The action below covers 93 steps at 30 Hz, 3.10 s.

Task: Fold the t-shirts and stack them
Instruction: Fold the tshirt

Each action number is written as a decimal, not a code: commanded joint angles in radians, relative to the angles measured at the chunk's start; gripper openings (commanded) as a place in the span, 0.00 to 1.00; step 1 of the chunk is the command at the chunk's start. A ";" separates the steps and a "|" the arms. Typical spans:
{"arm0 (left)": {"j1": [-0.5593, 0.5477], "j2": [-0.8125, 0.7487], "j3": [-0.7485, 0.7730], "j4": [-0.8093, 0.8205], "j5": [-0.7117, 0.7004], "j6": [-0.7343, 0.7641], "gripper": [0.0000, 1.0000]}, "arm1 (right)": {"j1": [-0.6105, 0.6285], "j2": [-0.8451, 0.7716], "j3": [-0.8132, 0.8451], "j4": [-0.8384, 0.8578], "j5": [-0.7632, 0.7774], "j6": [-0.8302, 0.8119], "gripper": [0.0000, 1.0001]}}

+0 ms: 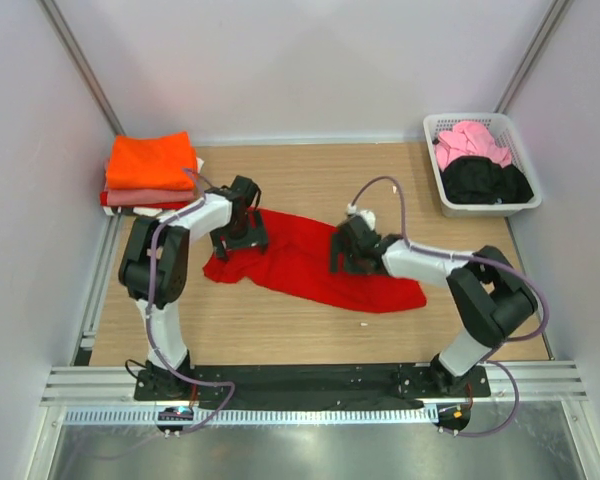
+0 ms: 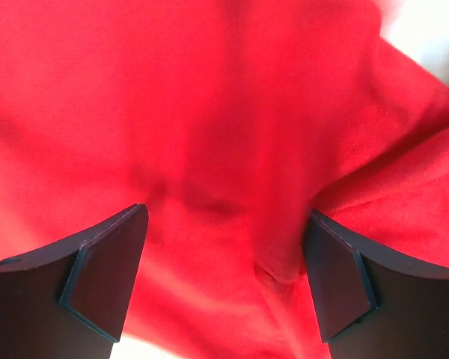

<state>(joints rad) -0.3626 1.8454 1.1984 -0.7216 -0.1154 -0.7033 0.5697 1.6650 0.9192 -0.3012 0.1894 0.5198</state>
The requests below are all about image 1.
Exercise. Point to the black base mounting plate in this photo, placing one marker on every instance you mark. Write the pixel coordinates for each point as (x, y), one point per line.
(304, 386)

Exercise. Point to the slotted white cable duct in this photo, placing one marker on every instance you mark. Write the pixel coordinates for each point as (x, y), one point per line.
(181, 416)

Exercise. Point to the black t shirt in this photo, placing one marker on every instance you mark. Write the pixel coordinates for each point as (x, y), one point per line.
(476, 180)

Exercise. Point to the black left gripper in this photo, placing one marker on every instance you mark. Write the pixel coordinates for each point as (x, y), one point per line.
(255, 237)

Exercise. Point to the folded red white t shirt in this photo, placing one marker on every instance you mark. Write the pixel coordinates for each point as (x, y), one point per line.
(111, 210)

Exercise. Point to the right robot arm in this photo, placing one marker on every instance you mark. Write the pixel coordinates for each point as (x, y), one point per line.
(491, 297)

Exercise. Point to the white plastic laundry basket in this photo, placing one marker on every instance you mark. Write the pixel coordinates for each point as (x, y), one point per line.
(506, 135)

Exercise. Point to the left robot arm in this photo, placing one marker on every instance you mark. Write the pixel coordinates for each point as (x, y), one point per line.
(154, 271)

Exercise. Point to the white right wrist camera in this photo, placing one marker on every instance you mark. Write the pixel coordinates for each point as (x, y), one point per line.
(368, 216)

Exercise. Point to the aluminium rail frame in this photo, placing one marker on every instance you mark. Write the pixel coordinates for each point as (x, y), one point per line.
(109, 331)

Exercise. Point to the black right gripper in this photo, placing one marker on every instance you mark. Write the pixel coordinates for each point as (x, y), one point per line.
(337, 246)

